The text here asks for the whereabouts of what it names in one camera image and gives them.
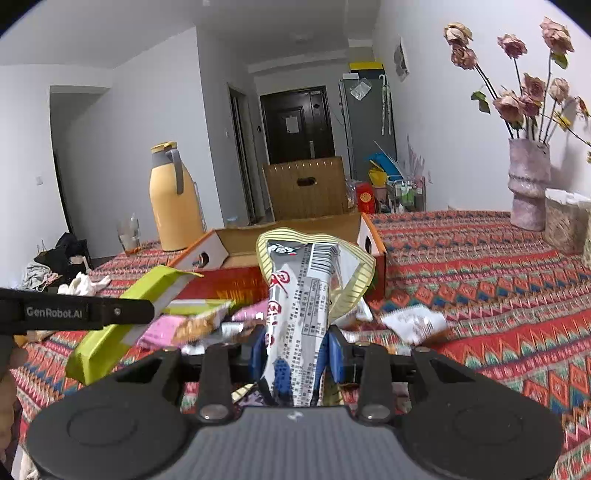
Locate long green white snack packet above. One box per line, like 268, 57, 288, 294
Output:
164, 299, 234, 346

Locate folded umbrella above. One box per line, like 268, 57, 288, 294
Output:
379, 76, 393, 137

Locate dark entrance door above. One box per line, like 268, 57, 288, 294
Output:
260, 88, 335, 165

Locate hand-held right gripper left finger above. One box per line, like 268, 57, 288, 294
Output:
99, 325, 271, 425

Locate black bag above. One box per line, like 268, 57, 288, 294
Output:
34, 233, 93, 287

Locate yellow flower branches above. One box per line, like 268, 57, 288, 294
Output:
551, 108, 591, 163

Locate grey striped-edge snack packet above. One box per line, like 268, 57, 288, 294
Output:
255, 227, 377, 409

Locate glass cup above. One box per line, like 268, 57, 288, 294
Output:
117, 215, 141, 257

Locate wall poster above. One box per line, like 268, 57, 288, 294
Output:
394, 39, 411, 83

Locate orange cardboard box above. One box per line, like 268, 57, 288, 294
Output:
166, 211, 387, 317

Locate white crumpled cloth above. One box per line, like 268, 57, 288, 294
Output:
58, 272, 112, 297

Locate blue bag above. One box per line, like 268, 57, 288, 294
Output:
367, 152, 398, 175

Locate person's left forearm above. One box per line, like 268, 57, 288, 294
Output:
0, 346, 29, 480

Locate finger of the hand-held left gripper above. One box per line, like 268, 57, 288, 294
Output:
88, 298, 156, 334

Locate red box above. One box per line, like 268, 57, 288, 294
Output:
355, 184, 376, 214

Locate pink decorative branches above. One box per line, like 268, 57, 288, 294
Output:
406, 134, 426, 177

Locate metal utility cart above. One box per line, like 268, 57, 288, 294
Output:
387, 175, 428, 213

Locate grey cloth pile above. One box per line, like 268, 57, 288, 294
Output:
21, 261, 62, 292

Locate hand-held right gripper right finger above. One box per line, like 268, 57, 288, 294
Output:
323, 325, 490, 425

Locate woven tissue box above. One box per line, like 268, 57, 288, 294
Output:
545, 188, 591, 254

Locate dried pink roses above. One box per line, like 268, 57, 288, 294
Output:
443, 17, 591, 144

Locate yellow thermos jug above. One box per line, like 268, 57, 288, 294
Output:
148, 142, 207, 252

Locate grey refrigerator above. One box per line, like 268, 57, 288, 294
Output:
339, 74, 398, 182

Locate pink ceramic vase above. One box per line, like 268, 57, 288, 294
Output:
508, 137, 551, 232

